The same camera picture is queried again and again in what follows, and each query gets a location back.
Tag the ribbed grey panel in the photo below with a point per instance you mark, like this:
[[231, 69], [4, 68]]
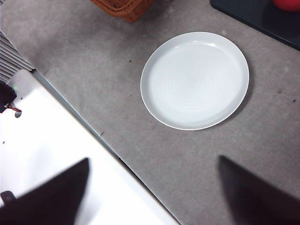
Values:
[[11, 61]]

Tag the black rectangular tray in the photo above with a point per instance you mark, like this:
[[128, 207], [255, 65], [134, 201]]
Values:
[[257, 16]]

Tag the pale grey round plate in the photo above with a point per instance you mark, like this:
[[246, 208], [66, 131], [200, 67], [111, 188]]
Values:
[[194, 82]]

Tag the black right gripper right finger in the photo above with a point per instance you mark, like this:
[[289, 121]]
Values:
[[253, 201]]

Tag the red tomato with green calyx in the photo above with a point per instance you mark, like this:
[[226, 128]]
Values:
[[288, 4]]

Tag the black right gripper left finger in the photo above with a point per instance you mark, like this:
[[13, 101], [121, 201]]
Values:
[[51, 201]]

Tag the brown wicker basket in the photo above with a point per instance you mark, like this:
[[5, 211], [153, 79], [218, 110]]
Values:
[[124, 9]]

